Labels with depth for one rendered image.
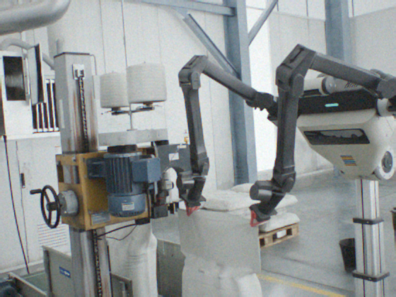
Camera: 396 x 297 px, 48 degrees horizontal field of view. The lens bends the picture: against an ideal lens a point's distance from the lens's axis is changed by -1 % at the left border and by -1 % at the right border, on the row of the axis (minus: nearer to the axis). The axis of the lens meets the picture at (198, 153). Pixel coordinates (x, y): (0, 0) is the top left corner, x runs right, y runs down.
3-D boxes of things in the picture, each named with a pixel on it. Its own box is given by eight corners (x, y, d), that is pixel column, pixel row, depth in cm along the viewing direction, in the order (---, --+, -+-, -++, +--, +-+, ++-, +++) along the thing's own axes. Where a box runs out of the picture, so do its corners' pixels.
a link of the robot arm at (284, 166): (307, 73, 135) (288, 63, 144) (290, 76, 134) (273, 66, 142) (298, 189, 157) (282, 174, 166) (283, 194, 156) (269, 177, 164)
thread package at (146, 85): (175, 102, 187) (172, 61, 186) (142, 103, 176) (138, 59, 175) (153, 105, 199) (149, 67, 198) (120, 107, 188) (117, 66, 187)
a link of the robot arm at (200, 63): (200, 48, 175) (187, 48, 183) (187, 80, 175) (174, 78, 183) (275, 96, 200) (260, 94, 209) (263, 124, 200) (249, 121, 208)
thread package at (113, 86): (137, 107, 206) (134, 70, 205) (110, 107, 197) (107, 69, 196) (121, 109, 217) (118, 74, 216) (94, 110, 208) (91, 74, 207)
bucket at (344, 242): (380, 268, 406) (378, 240, 405) (363, 277, 387) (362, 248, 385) (350, 262, 429) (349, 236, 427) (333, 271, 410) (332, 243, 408)
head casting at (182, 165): (200, 197, 221) (195, 137, 220) (160, 206, 205) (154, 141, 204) (164, 193, 244) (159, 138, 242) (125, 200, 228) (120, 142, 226)
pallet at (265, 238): (299, 234, 550) (298, 223, 549) (233, 259, 469) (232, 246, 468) (249, 227, 610) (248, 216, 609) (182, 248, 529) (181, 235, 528)
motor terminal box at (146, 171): (163, 185, 178) (161, 156, 177) (150, 190, 169) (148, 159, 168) (144, 185, 181) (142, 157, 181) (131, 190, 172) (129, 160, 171)
